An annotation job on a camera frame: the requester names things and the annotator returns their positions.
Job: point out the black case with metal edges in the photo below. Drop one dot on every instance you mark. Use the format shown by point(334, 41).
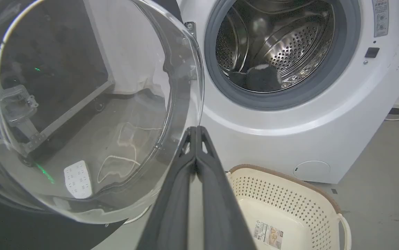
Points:
point(52, 66)

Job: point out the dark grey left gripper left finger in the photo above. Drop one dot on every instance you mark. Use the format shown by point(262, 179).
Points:
point(171, 208)

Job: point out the white front-load washing machine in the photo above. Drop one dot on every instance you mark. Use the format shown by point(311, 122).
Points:
point(289, 132)

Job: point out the dark clothing in drum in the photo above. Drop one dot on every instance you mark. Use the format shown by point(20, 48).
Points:
point(260, 78)

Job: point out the transparent washer door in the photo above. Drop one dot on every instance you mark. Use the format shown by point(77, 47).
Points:
point(92, 114)

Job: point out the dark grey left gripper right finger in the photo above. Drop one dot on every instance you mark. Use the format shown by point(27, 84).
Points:
point(220, 208)

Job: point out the cream perforated laundry basket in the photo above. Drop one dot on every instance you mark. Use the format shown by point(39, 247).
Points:
point(289, 211)

